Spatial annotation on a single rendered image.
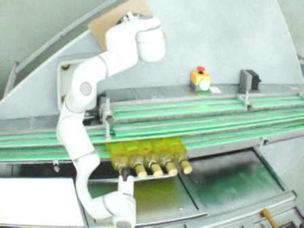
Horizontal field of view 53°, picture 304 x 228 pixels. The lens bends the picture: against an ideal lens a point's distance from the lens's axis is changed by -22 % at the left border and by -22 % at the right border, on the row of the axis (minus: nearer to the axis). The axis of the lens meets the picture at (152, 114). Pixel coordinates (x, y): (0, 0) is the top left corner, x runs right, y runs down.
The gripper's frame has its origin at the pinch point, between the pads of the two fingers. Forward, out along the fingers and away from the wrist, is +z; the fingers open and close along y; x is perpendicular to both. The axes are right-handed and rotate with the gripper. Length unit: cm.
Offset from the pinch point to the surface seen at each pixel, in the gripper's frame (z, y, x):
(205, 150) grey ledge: 37, -12, -35
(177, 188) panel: 9.2, -12.5, -20.4
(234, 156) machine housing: 38, -16, -51
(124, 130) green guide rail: 21.7, 6.5, 1.1
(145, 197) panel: 2.8, -12.5, -7.5
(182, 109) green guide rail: 26.8, 13.8, -20.7
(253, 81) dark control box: 48, 21, -59
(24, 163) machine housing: 21, -16, 52
